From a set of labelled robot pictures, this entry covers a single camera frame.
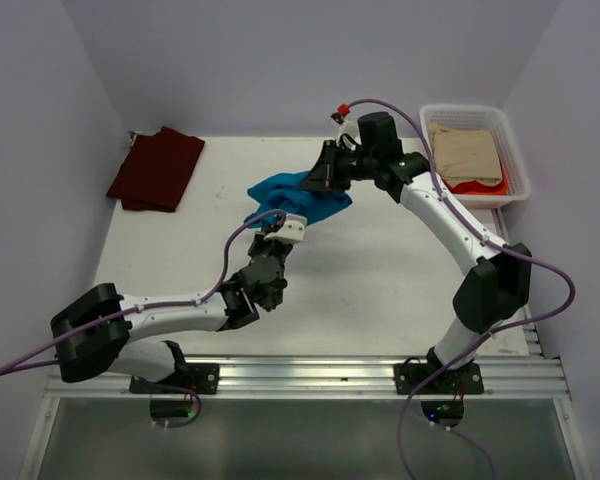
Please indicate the blue t shirt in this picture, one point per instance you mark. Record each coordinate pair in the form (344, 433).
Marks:
(281, 191)

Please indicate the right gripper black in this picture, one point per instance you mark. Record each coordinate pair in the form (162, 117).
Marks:
(325, 176)

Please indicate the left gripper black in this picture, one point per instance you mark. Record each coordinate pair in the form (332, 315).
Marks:
(259, 241)

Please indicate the white plastic basket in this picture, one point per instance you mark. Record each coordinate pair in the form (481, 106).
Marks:
(475, 117)

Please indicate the metal corner bracket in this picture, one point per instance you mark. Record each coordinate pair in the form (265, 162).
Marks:
(132, 137)

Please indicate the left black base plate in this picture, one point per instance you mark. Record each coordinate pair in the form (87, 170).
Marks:
(201, 378)

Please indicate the beige folded t shirt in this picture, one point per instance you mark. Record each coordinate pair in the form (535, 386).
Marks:
(464, 155)

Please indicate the red orange t shirt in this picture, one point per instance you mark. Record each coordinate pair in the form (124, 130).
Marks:
(474, 187)

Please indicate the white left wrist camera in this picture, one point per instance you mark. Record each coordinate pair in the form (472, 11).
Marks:
(290, 227)

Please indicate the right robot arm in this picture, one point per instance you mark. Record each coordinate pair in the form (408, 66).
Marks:
(495, 286)

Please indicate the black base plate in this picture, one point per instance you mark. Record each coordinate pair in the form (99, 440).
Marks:
(409, 374)
(201, 378)

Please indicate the aluminium mounting rail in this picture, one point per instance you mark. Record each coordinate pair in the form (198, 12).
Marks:
(373, 377)

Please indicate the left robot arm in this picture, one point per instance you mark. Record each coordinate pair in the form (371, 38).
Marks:
(106, 331)

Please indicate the folded maroon t shirt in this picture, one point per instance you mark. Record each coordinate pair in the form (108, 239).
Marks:
(156, 171)

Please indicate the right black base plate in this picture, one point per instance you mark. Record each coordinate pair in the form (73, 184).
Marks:
(409, 374)

